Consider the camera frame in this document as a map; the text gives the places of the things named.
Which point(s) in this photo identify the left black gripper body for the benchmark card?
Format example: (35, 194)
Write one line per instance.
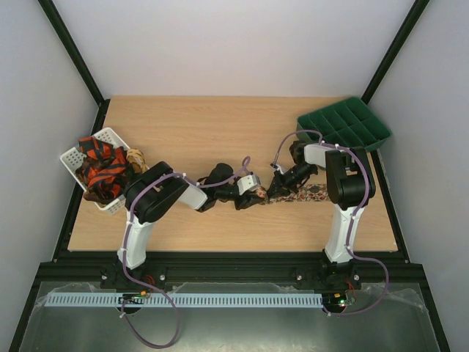
(223, 193)

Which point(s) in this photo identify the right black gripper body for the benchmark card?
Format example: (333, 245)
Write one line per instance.
(280, 181)

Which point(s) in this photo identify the floral patterned tie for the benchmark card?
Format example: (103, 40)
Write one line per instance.
(306, 193)

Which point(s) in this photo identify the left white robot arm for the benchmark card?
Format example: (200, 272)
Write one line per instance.
(150, 196)

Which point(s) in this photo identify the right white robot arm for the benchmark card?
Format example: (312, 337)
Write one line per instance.
(349, 183)

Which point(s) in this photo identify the green divided organizer tray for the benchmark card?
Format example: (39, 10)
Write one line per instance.
(349, 123)

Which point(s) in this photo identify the brown tan patterned tie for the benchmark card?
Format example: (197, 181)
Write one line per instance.
(136, 159)

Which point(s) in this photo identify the orange navy striped tie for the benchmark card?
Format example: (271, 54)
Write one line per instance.
(102, 170)

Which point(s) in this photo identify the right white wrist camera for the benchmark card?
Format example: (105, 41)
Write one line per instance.
(278, 169)

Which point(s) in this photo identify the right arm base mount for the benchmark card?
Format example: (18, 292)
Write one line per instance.
(327, 279)

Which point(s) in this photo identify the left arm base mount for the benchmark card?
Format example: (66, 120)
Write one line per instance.
(112, 277)

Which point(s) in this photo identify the black aluminium frame rail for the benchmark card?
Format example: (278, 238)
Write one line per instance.
(204, 267)

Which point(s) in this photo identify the right black frame post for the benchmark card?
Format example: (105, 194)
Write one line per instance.
(411, 19)

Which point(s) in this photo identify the black frame post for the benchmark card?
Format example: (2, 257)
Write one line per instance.
(65, 37)
(411, 19)

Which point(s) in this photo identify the white slotted cable duct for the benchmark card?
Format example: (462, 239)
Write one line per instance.
(188, 300)

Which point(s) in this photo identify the left black frame post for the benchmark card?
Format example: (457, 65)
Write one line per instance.
(65, 37)

